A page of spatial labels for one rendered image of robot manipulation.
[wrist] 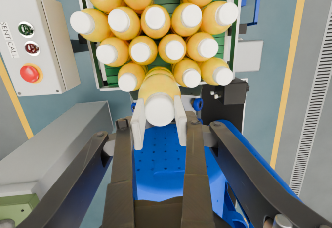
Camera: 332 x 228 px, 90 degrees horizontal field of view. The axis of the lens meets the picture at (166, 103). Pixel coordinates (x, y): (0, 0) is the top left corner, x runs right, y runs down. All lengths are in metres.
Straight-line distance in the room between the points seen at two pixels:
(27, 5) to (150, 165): 0.41
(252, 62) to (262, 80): 1.08
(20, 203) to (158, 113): 0.68
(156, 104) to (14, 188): 0.75
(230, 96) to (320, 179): 2.42
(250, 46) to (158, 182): 0.54
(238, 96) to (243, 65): 0.17
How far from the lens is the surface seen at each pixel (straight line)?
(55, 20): 0.48
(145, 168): 0.41
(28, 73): 0.45
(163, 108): 0.21
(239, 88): 0.54
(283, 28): 1.80
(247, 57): 0.69
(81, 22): 0.39
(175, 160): 0.42
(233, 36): 0.54
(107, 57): 0.38
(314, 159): 2.59
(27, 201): 0.81
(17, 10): 0.46
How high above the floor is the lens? 1.47
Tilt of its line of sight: 69 degrees down
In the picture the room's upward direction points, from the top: 173 degrees clockwise
